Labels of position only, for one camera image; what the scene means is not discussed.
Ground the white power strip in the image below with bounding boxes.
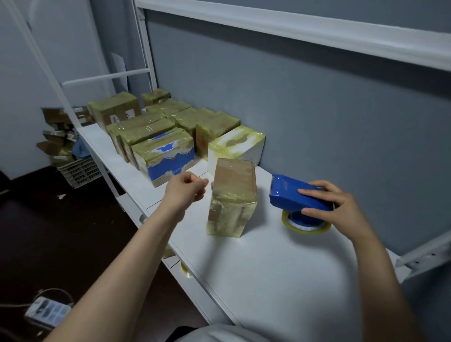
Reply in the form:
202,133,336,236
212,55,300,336
24,297,72,330

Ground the person's left hand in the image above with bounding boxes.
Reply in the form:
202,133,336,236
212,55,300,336
163,171,209,216

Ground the blue cloth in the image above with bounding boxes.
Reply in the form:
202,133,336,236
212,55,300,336
71,137,91,161

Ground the white metal frame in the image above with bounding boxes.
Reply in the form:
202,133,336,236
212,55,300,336
7,0,451,283

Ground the heap of flattened cardboard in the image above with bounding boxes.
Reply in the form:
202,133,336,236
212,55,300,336
36,106,96,167

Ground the blue tape dispenser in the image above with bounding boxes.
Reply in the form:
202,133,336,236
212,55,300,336
269,174,334,226

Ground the person's right forearm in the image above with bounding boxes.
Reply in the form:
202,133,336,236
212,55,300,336
352,229,429,342

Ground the grey plastic basket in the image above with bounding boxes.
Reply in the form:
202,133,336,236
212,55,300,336
57,157,106,189

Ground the clear yellowish tape roll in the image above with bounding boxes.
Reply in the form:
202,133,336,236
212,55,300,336
281,210,332,234

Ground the brown taped cardboard box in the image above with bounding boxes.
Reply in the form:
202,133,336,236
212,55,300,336
206,158,258,238

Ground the grey cable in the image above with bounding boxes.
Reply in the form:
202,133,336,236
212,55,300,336
0,288,74,311

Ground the person's left forearm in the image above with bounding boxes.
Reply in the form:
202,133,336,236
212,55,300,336
44,205,187,342

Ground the person's right hand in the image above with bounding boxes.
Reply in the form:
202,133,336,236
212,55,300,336
298,180,375,244

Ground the person's white shirt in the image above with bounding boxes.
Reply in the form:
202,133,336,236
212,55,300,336
175,324,272,342

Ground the pile of taped parcels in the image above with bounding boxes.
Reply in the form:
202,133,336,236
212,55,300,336
87,89,266,188

